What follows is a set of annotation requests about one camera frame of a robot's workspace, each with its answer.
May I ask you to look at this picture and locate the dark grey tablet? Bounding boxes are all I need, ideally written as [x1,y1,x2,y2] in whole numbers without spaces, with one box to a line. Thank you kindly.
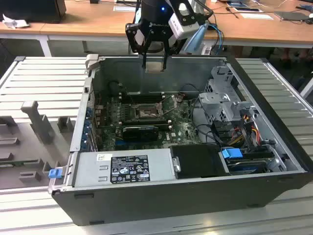
[273,10,311,22]

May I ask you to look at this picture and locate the person's bare legs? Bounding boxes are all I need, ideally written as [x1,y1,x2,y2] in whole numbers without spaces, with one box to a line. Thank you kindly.
[280,47,311,68]

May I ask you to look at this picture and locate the small white wrist camera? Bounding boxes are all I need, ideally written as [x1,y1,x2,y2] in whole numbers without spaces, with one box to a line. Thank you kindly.
[135,31,145,47]

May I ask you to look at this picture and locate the black cylindrical part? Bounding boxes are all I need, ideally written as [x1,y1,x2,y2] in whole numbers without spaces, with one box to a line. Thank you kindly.
[108,81,120,96]

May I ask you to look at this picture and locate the blue plastic latch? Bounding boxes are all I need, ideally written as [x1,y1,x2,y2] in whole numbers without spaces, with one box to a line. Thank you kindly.
[48,168,62,180]

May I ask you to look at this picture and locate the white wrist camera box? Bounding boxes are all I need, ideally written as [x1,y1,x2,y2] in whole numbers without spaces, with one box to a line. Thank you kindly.
[168,11,198,40]

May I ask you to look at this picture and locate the white paper sheet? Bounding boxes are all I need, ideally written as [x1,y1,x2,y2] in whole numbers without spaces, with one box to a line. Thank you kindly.
[113,4,139,12]
[240,12,274,20]

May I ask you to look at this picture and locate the green motherboard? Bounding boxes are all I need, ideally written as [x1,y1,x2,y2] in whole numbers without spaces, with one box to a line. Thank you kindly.
[94,94,216,151]

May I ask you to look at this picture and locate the grey power supply unit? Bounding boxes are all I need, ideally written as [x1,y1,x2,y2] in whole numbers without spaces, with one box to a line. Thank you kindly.
[72,148,177,188]

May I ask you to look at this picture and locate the hard disk drive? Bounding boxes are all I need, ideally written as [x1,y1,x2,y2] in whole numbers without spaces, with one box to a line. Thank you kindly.
[226,158,272,175]

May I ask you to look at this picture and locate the blue disk carrier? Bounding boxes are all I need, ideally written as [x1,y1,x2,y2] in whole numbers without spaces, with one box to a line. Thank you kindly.
[221,147,243,160]

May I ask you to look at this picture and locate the green RAM stick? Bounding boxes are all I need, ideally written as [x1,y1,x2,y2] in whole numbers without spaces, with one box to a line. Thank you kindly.
[0,159,37,167]

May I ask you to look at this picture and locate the metal CPU socket cover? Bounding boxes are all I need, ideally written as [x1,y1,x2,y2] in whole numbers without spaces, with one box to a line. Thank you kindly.
[158,94,179,115]

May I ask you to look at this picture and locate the metal CPU socket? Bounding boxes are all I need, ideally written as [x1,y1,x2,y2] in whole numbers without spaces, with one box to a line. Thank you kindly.
[132,104,162,118]

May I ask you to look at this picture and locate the black open PC case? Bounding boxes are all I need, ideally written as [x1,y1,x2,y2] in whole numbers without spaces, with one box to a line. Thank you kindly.
[47,54,309,227]

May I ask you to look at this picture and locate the grey parts rack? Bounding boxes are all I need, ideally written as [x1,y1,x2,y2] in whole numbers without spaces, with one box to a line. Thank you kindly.
[0,100,79,191]

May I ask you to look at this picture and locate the black graphics card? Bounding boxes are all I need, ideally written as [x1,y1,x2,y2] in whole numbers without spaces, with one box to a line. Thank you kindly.
[121,125,160,142]

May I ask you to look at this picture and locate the flat smartphone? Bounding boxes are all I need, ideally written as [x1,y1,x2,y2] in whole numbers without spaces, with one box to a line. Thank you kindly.
[233,7,260,13]

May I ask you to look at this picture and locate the square silver CPU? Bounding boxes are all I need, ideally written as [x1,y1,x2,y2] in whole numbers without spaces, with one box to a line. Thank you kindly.
[145,61,165,73]

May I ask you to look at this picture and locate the black box on desk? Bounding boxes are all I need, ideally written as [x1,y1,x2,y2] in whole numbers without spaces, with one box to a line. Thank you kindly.
[0,0,67,24]

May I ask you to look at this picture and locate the grey case corner bracket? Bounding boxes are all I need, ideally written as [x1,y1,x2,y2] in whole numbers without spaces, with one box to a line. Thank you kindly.
[85,54,100,72]

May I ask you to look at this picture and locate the wooden desk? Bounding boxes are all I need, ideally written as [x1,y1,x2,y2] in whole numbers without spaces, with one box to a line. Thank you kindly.
[0,0,313,49]

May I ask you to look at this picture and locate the black RAM slot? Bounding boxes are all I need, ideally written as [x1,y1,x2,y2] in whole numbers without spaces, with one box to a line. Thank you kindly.
[122,122,171,130]
[121,92,157,98]
[121,117,169,124]
[121,97,157,104]

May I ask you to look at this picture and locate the coloured power wire bundle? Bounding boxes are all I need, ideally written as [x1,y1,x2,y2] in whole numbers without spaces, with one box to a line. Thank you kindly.
[228,115,261,147]

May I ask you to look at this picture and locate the crumpled white paper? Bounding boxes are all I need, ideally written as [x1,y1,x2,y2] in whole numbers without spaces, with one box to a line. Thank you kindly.
[1,13,30,30]

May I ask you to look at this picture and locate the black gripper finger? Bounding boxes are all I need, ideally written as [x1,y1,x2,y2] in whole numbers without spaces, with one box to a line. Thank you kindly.
[125,23,155,68]
[163,34,184,71]

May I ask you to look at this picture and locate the silver metal drive cage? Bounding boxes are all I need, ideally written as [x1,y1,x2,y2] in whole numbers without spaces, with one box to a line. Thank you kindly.
[198,65,260,124]

